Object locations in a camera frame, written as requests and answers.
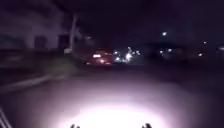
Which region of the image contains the pale building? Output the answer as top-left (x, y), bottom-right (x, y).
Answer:
top-left (0, 3), bottom-right (73, 53)

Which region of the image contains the robot's own part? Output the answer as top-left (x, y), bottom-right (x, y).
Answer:
top-left (141, 122), bottom-right (153, 128)
top-left (69, 123), bottom-right (81, 128)

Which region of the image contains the pale kerb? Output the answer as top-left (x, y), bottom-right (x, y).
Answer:
top-left (0, 73), bottom-right (68, 94)

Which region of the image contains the grey asphalt road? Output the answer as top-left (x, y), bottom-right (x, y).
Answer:
top-left (0, 63), bottom-right (224, 128)

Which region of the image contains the red car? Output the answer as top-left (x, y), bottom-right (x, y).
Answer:
top-left (83, 48), bottom-right (115, 66)

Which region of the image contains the pole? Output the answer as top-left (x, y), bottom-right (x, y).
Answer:
top-left (68, 13), bottom-right (79, 54)

